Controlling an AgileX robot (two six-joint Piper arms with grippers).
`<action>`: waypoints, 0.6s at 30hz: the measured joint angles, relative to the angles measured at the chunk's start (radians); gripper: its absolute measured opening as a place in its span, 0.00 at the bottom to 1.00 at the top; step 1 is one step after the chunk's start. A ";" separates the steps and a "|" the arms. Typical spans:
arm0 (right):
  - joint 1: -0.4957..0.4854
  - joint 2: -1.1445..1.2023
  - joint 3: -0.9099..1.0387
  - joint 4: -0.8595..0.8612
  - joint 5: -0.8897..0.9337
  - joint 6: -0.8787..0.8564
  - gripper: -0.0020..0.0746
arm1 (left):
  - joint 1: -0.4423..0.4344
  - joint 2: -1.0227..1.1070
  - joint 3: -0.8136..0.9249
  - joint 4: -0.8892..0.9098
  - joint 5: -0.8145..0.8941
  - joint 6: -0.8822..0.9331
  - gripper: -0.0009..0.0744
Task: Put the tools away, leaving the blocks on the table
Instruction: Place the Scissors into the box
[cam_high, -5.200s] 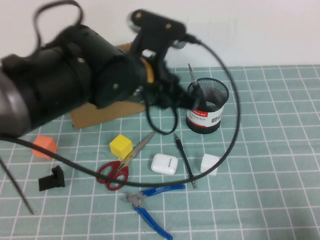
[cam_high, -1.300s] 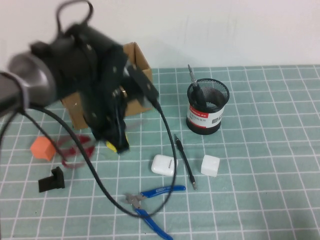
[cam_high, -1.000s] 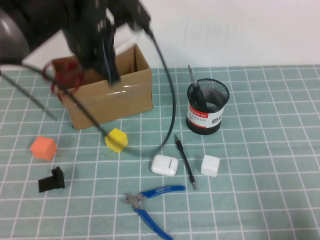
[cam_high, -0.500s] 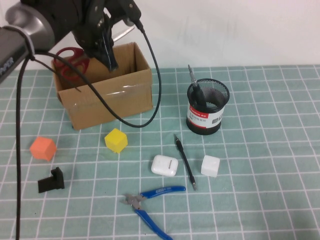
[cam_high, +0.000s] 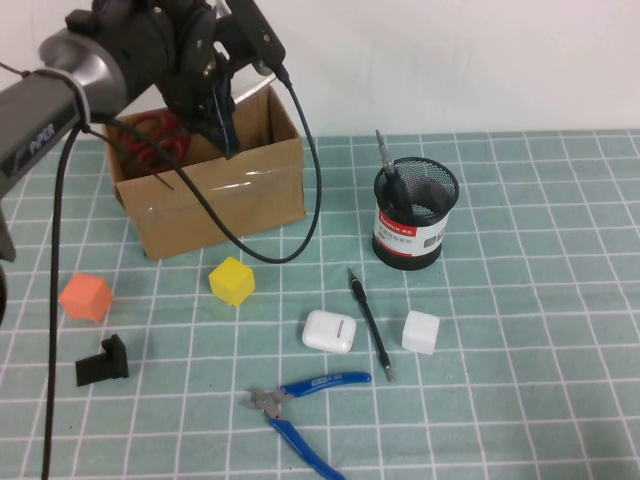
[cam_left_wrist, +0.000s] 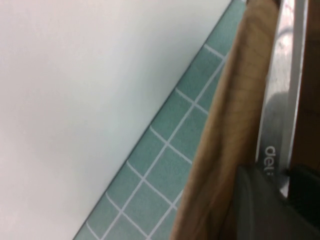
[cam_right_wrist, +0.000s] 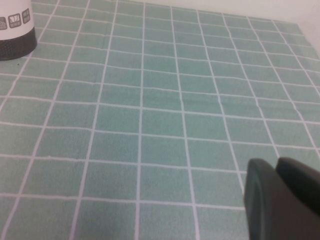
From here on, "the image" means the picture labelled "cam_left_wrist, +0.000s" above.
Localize red-handled scissors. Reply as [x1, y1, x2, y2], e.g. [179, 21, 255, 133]
[254, 0, 311, 200]

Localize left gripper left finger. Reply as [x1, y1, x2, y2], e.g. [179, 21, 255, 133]
[219, 165, 320, 240]

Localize brown cardboard box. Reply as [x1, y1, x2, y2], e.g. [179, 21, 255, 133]
[169, 0, 320, 240]

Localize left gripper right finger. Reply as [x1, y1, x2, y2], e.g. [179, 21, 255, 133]
[284, 163, 320, 223]

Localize green checkered tablecloth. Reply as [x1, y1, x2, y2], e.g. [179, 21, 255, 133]
[72, 0, 248, 240]

